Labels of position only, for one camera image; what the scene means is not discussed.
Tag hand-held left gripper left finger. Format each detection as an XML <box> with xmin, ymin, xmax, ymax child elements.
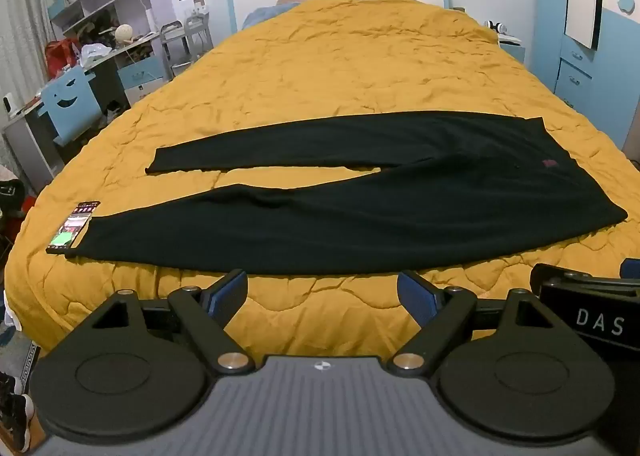
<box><xmin>87</xmin><ymin>269</ymin><xmax>256</xmax><ymax>377</ymax></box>

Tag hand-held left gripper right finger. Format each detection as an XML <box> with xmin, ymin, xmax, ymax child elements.
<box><xmin>387</xmin><ymin>269</ymin><xmax>557</xmax><ymax>377</ymax></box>

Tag black pants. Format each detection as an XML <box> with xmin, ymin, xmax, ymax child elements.
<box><xmin>75</xmin><ymin>110</ymin><xmax>629</xmax><ymax>275</ymax></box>

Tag black smartphone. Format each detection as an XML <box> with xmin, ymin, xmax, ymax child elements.
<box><xmin>46</xmin><ymin>200</ymin><xmax>102</xmax><ymax>255</ymax></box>

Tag grey desk with blue drawers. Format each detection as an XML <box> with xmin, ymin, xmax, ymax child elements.
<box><xmin>0</xmin><ymin>30</ymin><xmax>172</xmax><ymax>179</ymax></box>

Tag yellow quilted bed cover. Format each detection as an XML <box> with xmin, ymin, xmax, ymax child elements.
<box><xmin>4</xmin><ymin>0</ymin><xmax>640</xmax><ymax>363</ymax></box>

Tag black and white sneakers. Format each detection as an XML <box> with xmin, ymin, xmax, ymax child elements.
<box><xmin>0</xmin><ymin>370</ymin><xmax>35</xmax><ymax>453</ymax></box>

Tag blue chair with face cutout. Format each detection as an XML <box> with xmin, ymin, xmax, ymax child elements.
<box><xmin>39</xmin><ymin>66</ymin><xmax>104</xmax><ymax>147</ymax></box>

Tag grey metal trolley rack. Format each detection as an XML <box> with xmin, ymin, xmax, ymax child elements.
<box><xmin>160</xmin><ymin>15</ymin><xmax>214</xmax><ymax>80</ymax></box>

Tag blue and white wardrobe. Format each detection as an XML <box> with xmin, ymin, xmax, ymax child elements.
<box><xmin>531</xmin><ymin>0</ymin><xmax>640</xmax><ymax>153</ymax></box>

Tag white plastic bag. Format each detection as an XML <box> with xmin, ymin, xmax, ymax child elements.
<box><xmin>80</xmin><ymin>42</ymin><xmax>112</xmax><ymax>62</ymax></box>

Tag blue pillow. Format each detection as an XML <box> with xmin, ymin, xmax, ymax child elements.
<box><xmin>242</xmin><ymin>0</ymin><xmax>312</xmax><ymax>29</ymax></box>

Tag red bag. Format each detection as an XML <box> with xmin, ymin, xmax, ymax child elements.
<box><xmin>44</xmin><ymin>38</ymin><xmax>81</xmax><ymax>70</ymax></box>

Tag white curtain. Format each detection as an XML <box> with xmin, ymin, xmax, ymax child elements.
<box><xmin>0</xmin><ymin>0</ymin><xmax>57</xmax><ymax>89</ymax></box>

